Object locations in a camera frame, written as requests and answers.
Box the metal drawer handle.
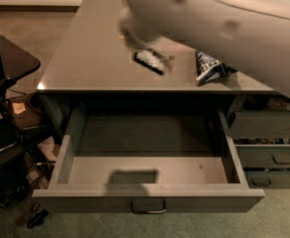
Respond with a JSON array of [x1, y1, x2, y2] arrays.
[[130, 199, 166, 214]]

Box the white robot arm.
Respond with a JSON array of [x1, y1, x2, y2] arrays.
[[121, 0, 290, 98]]

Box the brown box with note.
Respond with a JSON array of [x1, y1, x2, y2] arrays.
[[8, 93, 43, 130]]

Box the grey right lower drawer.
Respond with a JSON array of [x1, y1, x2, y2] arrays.
[[244, 172, 290, 188]]

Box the open grey top drawer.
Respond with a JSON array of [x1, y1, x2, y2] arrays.
[[34, 108, 265, 213]]

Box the grey right upper drawer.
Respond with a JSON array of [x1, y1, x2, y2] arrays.
[[230, 110, 290, 139]]

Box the blue chip bag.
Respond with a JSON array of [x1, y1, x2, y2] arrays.
[[196, 52, 235, 85]]

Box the black round side table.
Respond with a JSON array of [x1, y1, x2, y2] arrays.
[[0, 35, 41, 93]]

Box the black clip on floor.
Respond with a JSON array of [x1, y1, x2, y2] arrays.
[[27, 209, 49, 229]]

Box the black rxbar chocolate bar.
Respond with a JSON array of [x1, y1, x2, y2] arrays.
[[132, 49, 174, 75]]

